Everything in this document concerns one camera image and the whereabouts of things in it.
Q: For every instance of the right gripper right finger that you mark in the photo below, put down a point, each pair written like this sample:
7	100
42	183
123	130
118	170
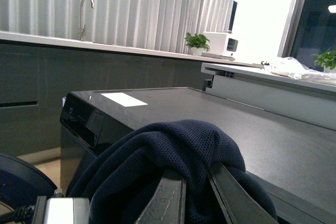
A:
236	205

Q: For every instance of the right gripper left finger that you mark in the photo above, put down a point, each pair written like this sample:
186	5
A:
168	202

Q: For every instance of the navy blue knit garment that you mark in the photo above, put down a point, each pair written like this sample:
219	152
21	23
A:
121	181

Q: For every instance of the grey front-load washing machine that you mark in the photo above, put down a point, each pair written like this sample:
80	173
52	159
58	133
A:
293	161

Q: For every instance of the white kitchen island counter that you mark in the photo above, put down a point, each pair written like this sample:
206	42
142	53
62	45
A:
297	99

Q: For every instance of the clear plastic bag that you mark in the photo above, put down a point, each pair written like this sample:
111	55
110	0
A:
291	67

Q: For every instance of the white countertop appliance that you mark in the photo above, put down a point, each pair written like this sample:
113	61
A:
221	43

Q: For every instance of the small green potted plant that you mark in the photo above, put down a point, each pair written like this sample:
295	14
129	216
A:
197	43

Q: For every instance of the green potted plant right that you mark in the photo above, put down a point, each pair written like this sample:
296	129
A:
326	60

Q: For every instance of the dark grey kitchen cabinet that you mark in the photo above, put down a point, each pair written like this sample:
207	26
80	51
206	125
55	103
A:
37	72

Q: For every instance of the white pleated curtain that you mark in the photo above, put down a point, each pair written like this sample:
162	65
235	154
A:
150	24

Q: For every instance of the silver camera mount block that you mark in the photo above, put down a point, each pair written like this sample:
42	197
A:
61	210

